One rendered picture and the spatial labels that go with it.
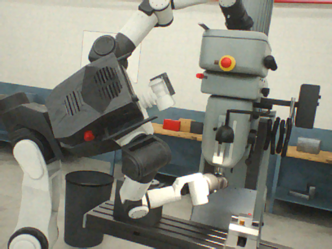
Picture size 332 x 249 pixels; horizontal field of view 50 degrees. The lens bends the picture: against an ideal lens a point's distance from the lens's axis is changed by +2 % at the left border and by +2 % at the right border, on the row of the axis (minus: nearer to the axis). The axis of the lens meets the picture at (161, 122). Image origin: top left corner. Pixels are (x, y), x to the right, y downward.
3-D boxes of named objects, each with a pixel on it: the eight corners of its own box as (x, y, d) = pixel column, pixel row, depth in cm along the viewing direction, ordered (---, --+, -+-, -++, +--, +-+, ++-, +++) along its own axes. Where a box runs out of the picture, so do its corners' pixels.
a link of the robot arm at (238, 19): (222, 34, 155) (213, 14, 146) (229, 16, 158) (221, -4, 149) (249, 34, 148) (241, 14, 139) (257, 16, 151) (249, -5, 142)
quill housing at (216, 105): (241, 173, 151) (253, 99, 147) (195, 163, 158) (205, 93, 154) (246, 164, 169) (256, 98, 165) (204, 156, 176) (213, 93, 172)
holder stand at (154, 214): (150, 227, 169) (155, 187, 166) (112, 215, 178) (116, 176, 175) (161, 219, 180) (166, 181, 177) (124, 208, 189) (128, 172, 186)
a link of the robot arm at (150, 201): (176, 208, 143) (129, 219, 140) (169, 186, 149) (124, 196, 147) (176, 196, 135) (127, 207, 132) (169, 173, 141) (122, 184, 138)
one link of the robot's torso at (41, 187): (4, 269, 127) (3, 139, 122) (24, 246, 145) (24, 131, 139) (47, 270, 127) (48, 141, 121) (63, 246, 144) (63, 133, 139)
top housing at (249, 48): (260, 74, 133) (268, 31, 131) (194, 67, 142) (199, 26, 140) (267, 78, 177) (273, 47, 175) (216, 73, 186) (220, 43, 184)
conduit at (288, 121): (286, 161, 170) (293, 118, 168) (251, 155, 176) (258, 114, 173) (286, 155, 188) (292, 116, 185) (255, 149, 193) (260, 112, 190)
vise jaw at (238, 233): (257, 240, 152) (258, 231, 152) (227, 233, 156) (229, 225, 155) (257, 235, 158) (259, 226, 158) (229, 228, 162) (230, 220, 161)
